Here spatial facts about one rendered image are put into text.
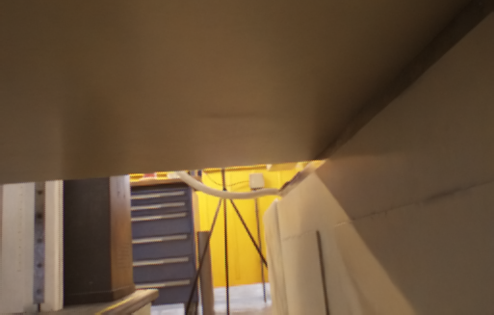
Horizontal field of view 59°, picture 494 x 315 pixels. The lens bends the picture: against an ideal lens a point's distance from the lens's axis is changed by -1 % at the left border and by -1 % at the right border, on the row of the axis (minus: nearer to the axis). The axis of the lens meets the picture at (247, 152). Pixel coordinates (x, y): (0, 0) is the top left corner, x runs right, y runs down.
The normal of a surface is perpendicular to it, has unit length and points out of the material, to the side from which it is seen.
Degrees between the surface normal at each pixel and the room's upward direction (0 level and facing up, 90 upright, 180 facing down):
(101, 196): 90
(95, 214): 90
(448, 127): 90
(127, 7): 180
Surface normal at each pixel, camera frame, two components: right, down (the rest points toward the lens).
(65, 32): 0.09, 0.97
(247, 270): 0.07, -0.23
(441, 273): -0.99, 0.07
